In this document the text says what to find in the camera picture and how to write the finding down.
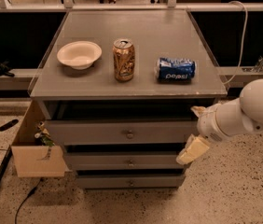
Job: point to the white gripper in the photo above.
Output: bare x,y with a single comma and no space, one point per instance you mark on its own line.
208,125

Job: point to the grey top drawer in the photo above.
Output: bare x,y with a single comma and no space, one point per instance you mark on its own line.
75,132

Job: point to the grey drawer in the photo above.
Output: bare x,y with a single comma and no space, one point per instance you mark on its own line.
129,181
75,132
121,160

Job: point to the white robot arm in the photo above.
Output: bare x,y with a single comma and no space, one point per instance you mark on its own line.
220,122

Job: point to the grey middle drawer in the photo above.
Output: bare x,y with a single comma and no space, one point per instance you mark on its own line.
121,160

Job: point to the grey drawer cabinet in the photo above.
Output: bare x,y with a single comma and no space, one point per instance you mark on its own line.
116,92

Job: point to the grey bottom drawer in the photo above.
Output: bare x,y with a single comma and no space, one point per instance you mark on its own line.
129,181

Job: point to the blue pepsi can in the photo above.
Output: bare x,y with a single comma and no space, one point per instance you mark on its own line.
176,69

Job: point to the gold soda can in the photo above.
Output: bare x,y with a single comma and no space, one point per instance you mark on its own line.
124,59

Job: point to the white paper bowl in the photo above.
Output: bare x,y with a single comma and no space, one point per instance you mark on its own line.
79,55

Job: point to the crumpled items in box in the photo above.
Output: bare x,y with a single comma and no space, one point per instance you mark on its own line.
43,136

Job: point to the cardboard box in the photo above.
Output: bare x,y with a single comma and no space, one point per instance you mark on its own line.
31,158

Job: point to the black marker on floor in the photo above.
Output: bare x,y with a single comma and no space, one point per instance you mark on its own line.
8,125

